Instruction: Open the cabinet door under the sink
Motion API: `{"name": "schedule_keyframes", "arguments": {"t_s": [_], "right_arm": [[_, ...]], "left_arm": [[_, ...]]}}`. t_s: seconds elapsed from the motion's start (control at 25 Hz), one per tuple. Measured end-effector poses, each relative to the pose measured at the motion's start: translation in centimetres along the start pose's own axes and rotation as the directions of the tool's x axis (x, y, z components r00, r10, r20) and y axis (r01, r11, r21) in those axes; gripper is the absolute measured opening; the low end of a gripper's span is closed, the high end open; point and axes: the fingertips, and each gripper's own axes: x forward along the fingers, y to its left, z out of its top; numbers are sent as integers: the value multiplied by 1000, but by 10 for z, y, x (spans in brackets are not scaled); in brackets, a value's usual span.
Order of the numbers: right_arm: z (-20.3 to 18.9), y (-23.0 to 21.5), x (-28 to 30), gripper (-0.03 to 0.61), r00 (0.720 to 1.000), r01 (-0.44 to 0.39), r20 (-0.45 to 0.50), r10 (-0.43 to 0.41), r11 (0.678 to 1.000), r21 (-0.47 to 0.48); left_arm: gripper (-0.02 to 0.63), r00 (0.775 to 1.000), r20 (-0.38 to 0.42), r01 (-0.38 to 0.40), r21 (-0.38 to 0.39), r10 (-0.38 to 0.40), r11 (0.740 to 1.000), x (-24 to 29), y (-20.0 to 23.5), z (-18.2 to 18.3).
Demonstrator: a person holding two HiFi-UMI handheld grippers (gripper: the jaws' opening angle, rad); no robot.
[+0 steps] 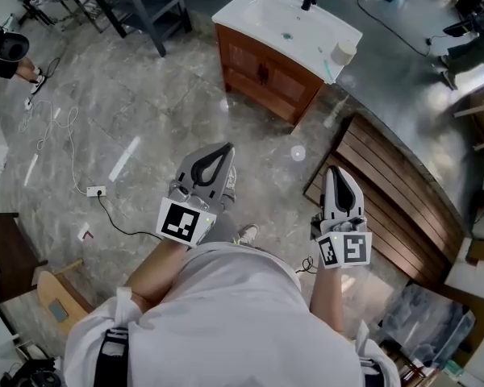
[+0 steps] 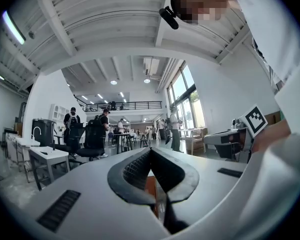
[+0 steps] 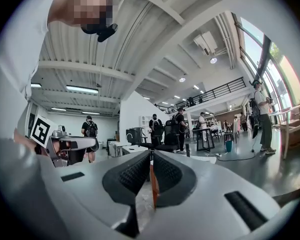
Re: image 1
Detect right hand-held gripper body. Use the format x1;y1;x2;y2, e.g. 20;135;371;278
309;214;373;271

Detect person's left forearm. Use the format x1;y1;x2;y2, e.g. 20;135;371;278
123;238;195;310

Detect black floor cable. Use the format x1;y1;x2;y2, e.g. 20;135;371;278
96;193;163;242

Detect brown wooden cabinet door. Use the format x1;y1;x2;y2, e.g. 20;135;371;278
225;40;267;85
263;56;319;109

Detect dark wooden slatted panel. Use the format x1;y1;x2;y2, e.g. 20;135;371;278
302;112;467;290

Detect brown wooden sink cabinet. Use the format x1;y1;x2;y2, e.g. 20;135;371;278
215;23;326;127

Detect narrow white tape strip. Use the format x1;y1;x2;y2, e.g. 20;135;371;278
23;152;40;187

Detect plastic-wrapped grey slab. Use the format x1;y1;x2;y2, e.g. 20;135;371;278
376;281;478;371

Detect black device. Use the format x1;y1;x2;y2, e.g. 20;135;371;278
6;358;62;387

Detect white ceramic sink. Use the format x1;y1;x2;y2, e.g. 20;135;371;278
211;0;364;85

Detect person's grey shoe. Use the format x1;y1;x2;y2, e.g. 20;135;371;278
224;164;239;202
236;223;261;246

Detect black shoulder strap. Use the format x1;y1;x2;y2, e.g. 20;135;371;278
98;326;131;387

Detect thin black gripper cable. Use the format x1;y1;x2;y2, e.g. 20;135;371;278
300;256;320;275

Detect white floor cable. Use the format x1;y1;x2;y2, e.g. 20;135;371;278
17;100;90;196

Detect long white tape strip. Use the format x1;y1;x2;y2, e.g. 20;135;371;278
108;135;142;183

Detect cardboard box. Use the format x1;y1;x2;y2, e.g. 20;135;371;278
443;235;484;298

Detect cream cup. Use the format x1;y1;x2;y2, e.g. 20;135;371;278
331;39;357;66

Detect person's right forearm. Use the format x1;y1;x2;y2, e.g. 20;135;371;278
308;266;354;338

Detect black office chair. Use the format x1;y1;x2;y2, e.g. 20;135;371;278
439;13;484;91

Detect long black cable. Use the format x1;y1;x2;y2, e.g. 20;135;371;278
356;0;433;59

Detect person's white shirt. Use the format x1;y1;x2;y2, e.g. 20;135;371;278
63;241;401;387

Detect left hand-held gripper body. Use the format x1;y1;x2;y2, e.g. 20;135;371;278
156;178;221;250

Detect light wooden board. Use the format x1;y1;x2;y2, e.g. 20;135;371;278
36;257;94;336

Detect person's grey trousers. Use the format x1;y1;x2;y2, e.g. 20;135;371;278
199;198;245;246

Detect dark wooden cabinet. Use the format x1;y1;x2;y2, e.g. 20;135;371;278
0;211;50;304

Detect green toothbrush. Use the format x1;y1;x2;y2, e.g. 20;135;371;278
321;57;336;85

